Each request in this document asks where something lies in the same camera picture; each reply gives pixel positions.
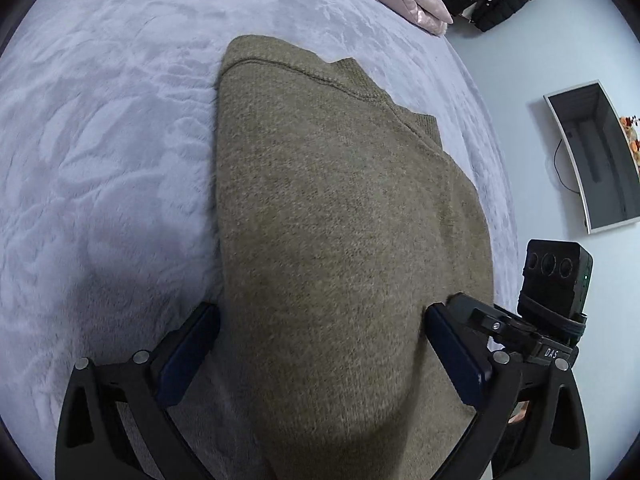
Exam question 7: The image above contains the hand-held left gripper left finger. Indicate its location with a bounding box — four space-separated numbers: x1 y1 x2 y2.
55 301 221 480

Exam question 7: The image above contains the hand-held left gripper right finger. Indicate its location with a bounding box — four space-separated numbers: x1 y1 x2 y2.
424 302 592 480

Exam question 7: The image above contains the black cable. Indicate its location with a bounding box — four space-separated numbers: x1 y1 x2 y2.
552 137 581 193

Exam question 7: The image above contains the purple plush blanket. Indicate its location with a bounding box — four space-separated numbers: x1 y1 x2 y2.
0 0 521 480

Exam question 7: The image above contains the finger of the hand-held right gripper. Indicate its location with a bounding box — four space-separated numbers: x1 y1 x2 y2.
447 292 538 350

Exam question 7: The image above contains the orange flower decoration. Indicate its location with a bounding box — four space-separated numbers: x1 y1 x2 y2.
619 115 640 161

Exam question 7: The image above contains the olive brown knitted sweater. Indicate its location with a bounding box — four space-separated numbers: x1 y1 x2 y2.
117 35 496 480

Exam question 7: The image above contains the white framed wall television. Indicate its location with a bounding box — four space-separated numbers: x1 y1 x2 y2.
543 79 640 235

